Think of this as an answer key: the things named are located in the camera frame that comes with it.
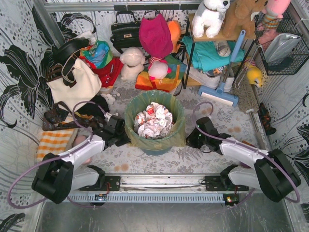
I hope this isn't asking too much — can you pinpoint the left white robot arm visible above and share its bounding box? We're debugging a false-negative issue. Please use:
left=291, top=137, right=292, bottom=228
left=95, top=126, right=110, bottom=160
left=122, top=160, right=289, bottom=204
left=32, top=115, right=129, bottom=204

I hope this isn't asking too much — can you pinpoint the pink plush toy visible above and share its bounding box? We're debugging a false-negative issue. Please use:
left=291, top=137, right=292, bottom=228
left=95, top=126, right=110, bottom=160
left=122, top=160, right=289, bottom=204
left=256, top=0, right=291, bottom=44

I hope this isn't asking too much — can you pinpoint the yellow trash bag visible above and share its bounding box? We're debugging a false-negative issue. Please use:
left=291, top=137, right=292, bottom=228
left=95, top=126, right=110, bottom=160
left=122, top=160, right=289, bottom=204
left=125, top=90, right=185, bottom=150

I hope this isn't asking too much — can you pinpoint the brown teddy bear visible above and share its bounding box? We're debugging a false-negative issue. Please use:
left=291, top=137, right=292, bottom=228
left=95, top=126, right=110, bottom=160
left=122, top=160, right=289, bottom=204
left=223, top=0, right=268, bottom=39

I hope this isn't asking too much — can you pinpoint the crumpled paper trash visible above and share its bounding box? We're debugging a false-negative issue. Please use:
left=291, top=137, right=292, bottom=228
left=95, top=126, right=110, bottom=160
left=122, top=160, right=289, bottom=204
left=134, top=102, right=174, bottom=139

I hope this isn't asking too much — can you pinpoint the white dog plush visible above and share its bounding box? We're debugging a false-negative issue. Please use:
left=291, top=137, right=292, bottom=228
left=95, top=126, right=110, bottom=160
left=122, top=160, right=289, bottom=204
left=192, top=0, right=230, bottom=38

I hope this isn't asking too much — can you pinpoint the orange plush toy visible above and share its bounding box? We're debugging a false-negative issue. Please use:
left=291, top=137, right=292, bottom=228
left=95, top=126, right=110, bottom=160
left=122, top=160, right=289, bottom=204
left=167, top=20, right=181, bottom=53

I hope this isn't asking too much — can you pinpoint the cream tote bag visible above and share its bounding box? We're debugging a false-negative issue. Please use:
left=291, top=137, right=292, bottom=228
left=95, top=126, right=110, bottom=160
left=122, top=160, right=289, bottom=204
left=47, top=58, right=102, bottom=111

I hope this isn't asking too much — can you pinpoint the orange checkered towel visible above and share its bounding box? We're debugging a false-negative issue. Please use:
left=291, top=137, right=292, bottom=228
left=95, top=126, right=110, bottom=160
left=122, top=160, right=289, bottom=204
left=36, top=129, right=78, bottom=161

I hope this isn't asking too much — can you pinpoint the black hat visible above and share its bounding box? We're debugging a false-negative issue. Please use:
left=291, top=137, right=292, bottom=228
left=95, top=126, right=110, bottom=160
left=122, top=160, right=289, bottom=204
left=52, top=38, right=90, bottom=64

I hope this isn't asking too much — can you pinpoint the blue lint roller mop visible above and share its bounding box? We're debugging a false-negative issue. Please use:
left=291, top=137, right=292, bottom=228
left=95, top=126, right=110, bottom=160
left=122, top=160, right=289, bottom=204
left=198, top=30, right=246, bottom=107

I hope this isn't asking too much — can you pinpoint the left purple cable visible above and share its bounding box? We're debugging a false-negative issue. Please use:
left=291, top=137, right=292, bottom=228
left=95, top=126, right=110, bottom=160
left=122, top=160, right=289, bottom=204
left=6, top=101, right=109, bottom=209

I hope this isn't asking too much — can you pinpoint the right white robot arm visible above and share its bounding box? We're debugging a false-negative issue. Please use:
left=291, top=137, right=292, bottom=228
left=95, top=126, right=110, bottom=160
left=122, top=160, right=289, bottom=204
left=193, top=117, right=301, bottom=203

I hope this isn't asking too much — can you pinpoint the black wire basket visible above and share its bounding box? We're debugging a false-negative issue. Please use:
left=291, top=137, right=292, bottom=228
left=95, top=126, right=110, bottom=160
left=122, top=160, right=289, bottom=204
left=255, top=12, right=309, bottom=75

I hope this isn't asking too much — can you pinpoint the grey chenille duster mop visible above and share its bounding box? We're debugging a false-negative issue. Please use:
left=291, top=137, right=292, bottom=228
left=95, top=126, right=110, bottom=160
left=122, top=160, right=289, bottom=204
left=232, top=68, right=258, bottom=113

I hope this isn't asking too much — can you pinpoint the red cloth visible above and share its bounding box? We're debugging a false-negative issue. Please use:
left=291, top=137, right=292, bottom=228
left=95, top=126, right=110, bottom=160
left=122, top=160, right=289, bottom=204
left=85, top=57, right=124, bottom=87

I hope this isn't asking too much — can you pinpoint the teal folded cloth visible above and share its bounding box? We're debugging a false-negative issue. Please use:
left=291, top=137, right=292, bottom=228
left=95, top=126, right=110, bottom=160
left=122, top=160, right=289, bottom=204
left=182, top=36, right=245, bottom=71

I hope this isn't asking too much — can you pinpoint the rainbow striped cloth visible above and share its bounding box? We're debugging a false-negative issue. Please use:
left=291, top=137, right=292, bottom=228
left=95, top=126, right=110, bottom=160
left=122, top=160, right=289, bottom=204
left=135, top=55, right=187, bottom=92

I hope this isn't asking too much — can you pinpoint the white sheep plush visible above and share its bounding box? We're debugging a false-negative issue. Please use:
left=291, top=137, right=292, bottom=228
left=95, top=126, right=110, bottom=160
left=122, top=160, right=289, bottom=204
left=120, top=47, right=146, bottom=81

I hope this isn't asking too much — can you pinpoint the teal trash bin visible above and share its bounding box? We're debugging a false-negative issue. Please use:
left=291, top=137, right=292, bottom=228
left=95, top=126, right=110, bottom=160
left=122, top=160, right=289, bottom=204
left=141, top=146, right=172, bottom=156

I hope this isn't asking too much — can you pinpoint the purple cable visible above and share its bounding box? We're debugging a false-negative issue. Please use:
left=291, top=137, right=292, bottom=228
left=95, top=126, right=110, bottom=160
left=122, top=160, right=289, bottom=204
left=192, top=101, right=302, bottom=204
left=6, top=101, right=109, bottom=209

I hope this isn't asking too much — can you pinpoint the black handbag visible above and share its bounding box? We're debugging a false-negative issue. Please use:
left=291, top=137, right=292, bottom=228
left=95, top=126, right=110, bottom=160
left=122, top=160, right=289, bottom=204
left=110, top=11, right=142, bottom=54

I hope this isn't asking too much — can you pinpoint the metal base rail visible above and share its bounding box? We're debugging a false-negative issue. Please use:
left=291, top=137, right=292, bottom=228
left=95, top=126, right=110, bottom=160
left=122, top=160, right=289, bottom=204
left=65, top=174, right=251, bottom=205

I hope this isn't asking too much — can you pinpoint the yellow duck plush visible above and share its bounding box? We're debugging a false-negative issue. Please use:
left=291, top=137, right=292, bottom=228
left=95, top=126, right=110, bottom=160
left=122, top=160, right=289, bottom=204
left=244, top=59, right=263, bottom=87

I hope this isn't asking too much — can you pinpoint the pink white doll plush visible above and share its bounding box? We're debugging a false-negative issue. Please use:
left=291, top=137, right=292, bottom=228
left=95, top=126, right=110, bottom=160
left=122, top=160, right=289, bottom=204
left=148, top=56, right=171, bottom=81

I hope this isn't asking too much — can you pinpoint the floral table mat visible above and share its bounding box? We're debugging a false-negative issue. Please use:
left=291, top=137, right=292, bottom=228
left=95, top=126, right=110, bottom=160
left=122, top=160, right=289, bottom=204
left=89, top=87, right=261, bottom=174

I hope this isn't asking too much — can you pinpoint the magenta cloth bag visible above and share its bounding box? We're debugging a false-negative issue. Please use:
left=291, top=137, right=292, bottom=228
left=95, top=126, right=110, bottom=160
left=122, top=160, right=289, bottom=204
left=139, top=13, right=173, bottom=58

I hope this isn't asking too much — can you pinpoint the silver pouch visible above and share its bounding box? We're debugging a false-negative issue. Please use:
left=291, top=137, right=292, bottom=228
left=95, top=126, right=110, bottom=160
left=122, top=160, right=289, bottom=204
left=264, top=33, right=302, bottom=63

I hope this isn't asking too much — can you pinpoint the colourful scarf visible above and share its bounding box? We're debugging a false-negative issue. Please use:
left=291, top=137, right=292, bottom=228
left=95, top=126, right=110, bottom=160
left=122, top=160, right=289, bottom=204
left=79, top=41, right=113, bottom=69

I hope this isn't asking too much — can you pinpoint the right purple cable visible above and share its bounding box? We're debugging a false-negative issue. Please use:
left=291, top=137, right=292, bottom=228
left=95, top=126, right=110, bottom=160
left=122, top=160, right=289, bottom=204
left=192, top=101, right=302, bottom=204

